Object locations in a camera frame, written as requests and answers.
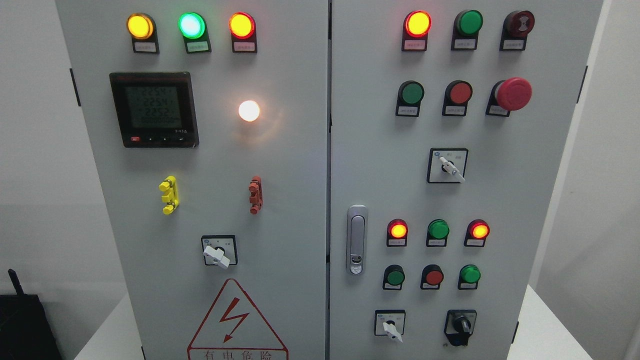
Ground black rotary knob switch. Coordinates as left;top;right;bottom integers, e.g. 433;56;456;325
443;309;477;347

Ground red terminal connector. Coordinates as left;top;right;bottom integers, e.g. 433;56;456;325
247;175;263;215

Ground red lit indicator lower left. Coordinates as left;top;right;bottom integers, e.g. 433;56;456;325
386;218;409;248

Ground white lit indicator lamp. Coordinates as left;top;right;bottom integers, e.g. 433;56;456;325
237;100;261;122

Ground green push button lower left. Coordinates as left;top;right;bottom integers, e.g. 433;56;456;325
382;264;406;291

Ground green push button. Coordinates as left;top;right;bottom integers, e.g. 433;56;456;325
382;264;406;291
395;80;425;117
457;264;482;290

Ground green push button upper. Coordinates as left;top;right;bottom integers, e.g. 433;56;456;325
395;80;425;117

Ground grey left cabinet door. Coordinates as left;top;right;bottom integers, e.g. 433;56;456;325
55;0;329;360

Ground grey cabinet door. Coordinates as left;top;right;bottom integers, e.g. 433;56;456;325
55;0;329;360
327;0;603;360

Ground green indicator light lower middle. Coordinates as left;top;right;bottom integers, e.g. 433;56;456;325
425;219;450;248

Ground grey right cabinet door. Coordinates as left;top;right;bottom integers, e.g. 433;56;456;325
327;0;603;360

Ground red push button lower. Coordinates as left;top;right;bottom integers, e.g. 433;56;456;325
420;264;444;290

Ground red push button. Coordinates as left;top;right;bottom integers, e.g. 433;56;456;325
420;264;444;290
441;80;473;117

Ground yellow terminal connector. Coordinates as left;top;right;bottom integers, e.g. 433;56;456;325
158;175;179;215

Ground red push button upper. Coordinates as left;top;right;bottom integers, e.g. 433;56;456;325
441;80;473;117

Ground red indicator light lower right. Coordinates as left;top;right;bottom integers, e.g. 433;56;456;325
464;219;490;248

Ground red lit indicator light left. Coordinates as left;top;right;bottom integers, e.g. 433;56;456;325
228;12;258;53

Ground red electric hazard warning sticker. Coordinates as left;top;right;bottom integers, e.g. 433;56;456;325
187;278;290;360

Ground green push button lower right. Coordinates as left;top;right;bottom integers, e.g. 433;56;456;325
457;264;482;290

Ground black digital power meter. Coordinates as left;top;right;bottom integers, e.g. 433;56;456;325
109;71;199;148

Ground red lit indicator top right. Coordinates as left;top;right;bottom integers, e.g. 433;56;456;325
401;10;432;52

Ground green lit indicator light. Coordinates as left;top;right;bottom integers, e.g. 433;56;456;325
177;12;211;54

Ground red mushroom emergency stop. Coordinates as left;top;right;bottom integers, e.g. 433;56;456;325
486;77;533;117

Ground green indicator light top right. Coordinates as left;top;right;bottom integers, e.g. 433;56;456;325
450;9;483;51

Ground yellow indicator light top left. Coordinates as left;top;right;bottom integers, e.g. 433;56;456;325
126;13;160;54

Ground dark red buzzer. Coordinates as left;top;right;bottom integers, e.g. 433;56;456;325
499;10;535;51

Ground black device with antenna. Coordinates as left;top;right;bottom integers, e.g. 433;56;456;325
0;269;62;360

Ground silver door latch handle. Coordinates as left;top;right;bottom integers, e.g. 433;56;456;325
346;204;369;275

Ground white selector switch left door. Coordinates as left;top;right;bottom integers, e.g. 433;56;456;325
200;234;238;269

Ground white selector switch upper right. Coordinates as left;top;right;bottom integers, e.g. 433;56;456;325
426;147;469;183

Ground white selector switch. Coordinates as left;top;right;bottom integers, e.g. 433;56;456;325
426;147;469;183
374;309;407;343

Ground white selector switch bottom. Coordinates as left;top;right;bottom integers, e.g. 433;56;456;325
374;309;407;343

